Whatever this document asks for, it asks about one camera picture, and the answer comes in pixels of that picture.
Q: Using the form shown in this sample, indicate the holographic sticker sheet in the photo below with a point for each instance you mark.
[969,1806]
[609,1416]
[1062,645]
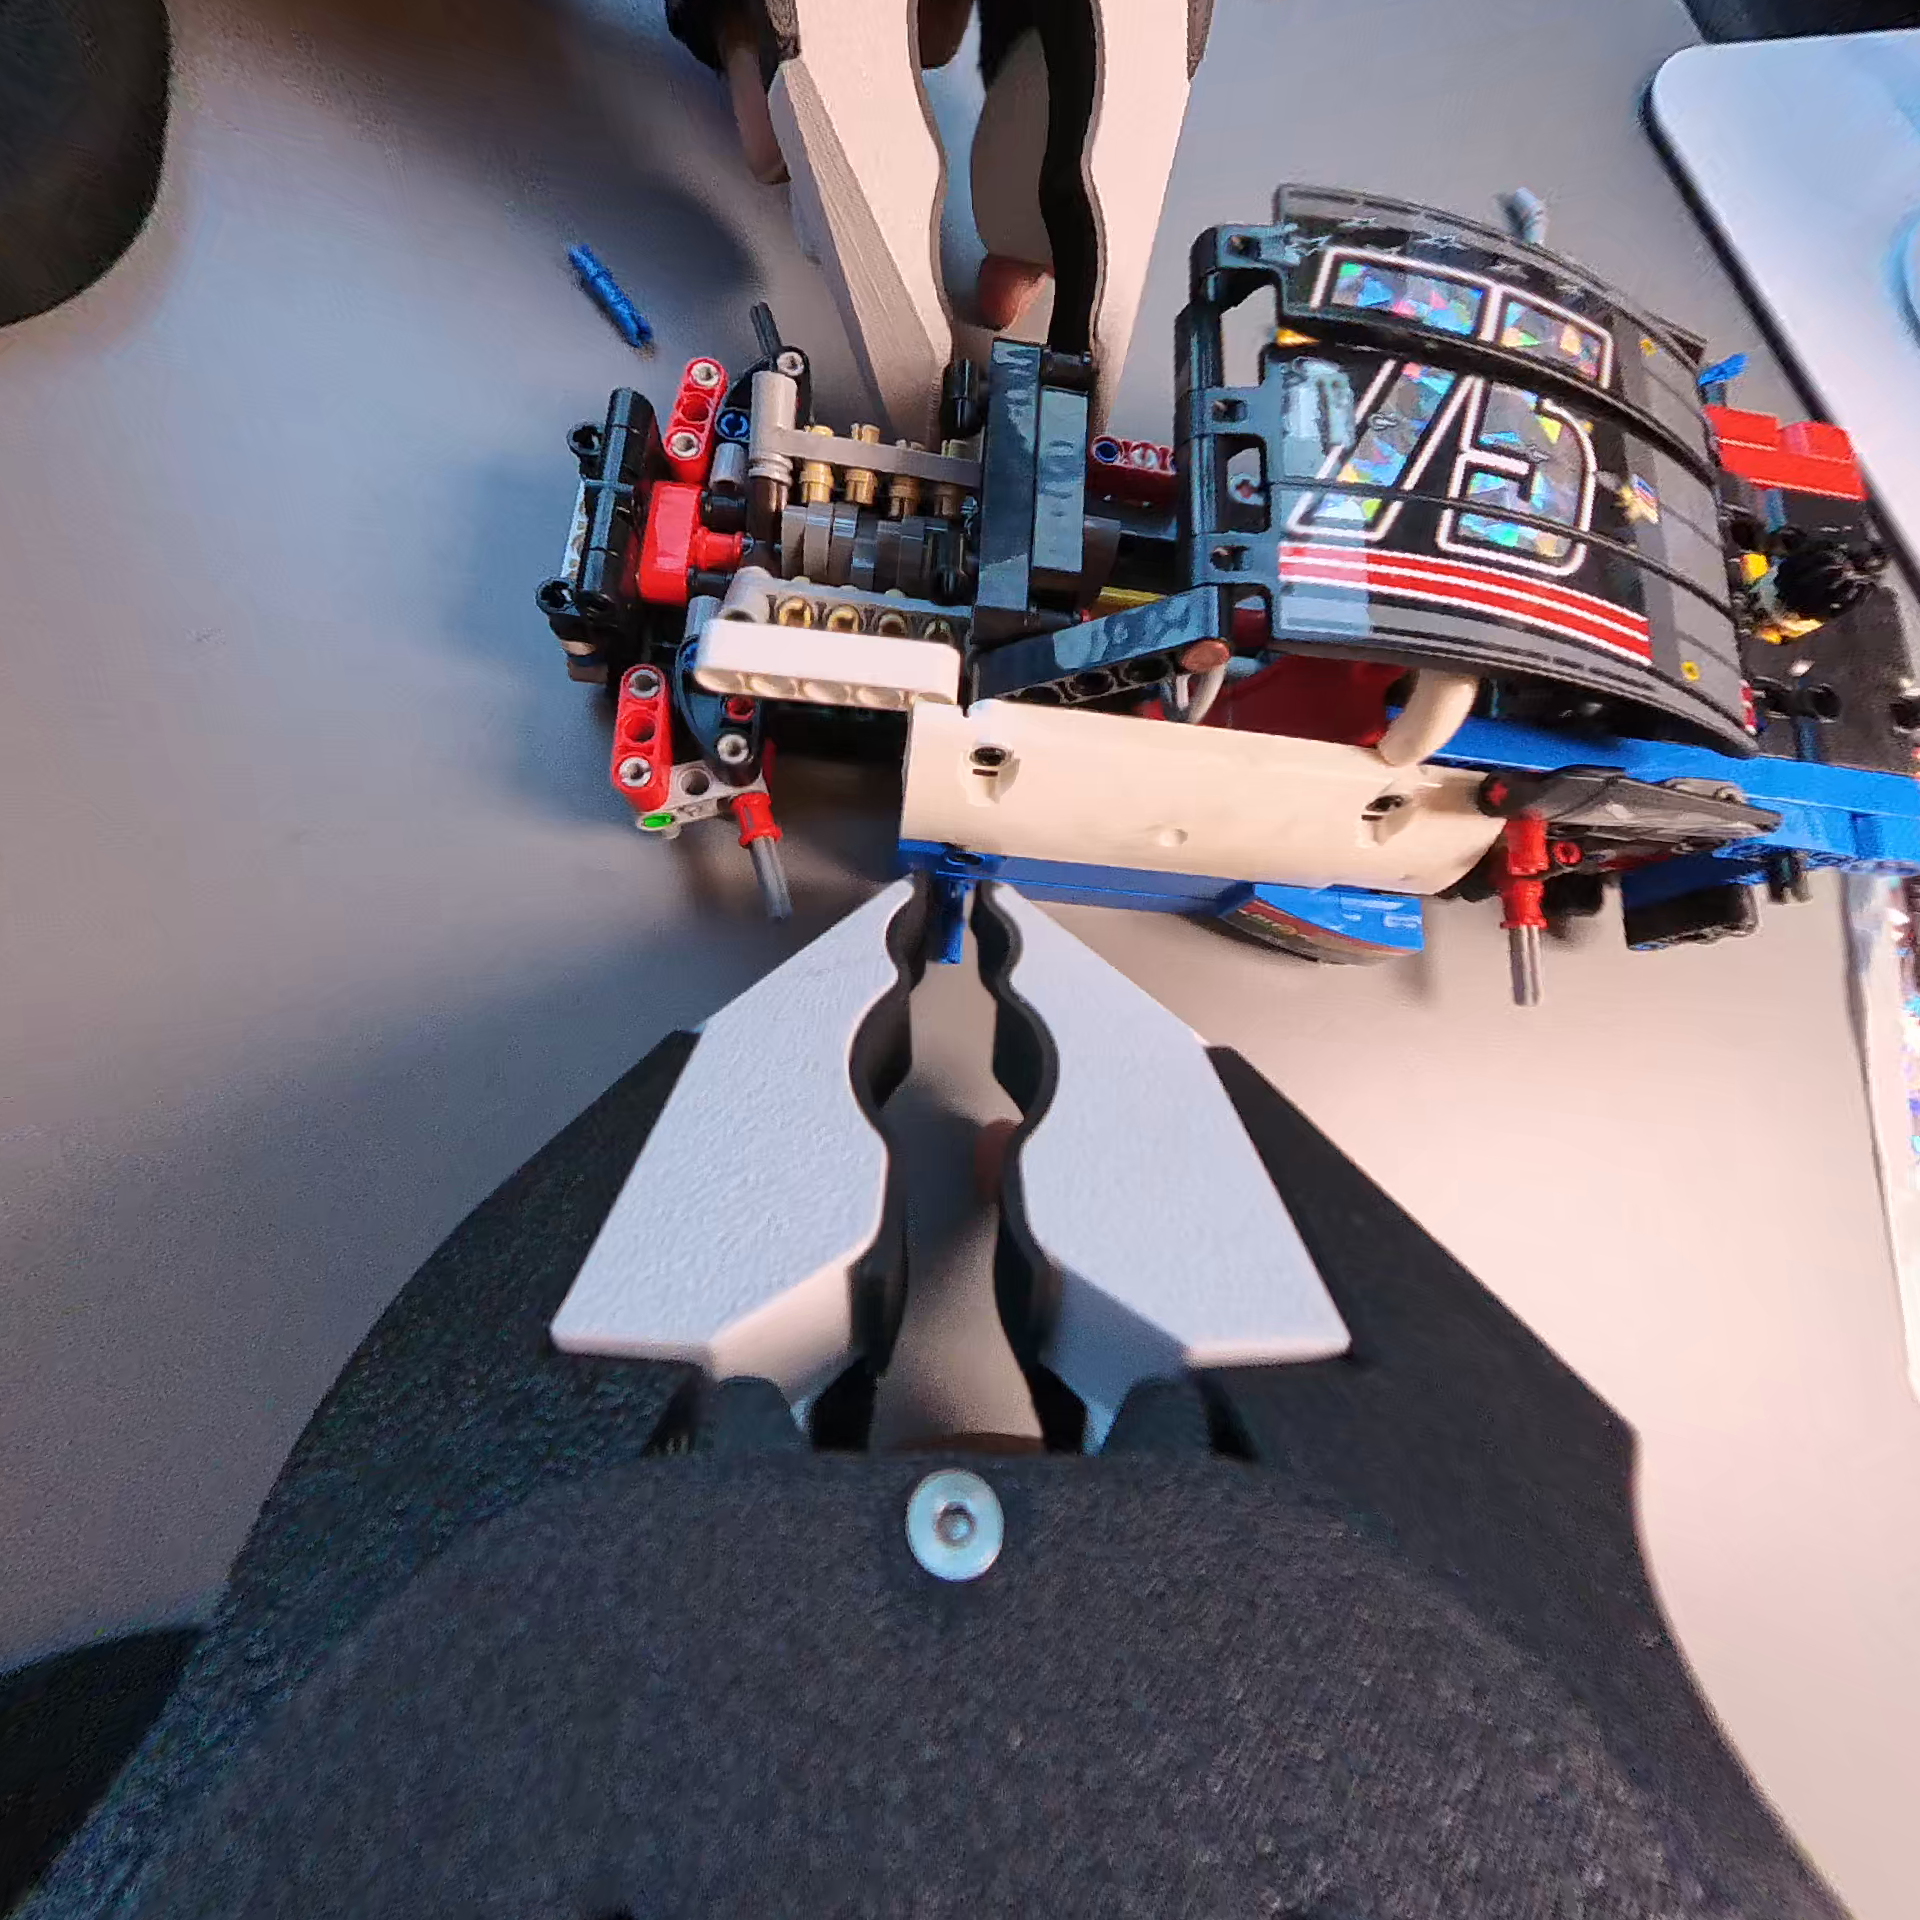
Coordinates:
[1893,1037]

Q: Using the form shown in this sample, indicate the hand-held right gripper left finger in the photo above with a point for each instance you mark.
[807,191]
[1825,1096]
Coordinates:
[735,1201]

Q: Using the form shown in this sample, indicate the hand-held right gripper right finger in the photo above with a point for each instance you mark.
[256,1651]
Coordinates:
[1170,1201]

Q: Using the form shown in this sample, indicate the person's left hand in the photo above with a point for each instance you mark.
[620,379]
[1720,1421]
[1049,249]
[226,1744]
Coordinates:
[1014,293]

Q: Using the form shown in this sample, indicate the lego car model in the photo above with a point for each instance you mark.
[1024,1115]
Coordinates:
[1201,781]

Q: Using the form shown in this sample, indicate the blue lego axle pin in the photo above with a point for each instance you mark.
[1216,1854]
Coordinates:
[612,295]
[950,923]

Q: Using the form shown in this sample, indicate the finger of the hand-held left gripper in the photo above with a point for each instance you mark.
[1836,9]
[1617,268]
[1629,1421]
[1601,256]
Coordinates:
[869,181]
[1141,149]

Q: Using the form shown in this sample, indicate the white book stand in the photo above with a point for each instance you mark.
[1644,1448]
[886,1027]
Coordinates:
[1799,224]

